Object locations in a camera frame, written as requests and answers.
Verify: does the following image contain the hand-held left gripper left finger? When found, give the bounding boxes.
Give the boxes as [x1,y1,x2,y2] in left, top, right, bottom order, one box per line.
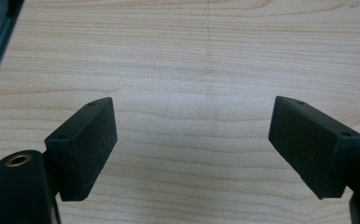
[44,96,118,203]

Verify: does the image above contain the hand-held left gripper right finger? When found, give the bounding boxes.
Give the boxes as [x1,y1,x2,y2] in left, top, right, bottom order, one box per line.
[268,95,360,201]

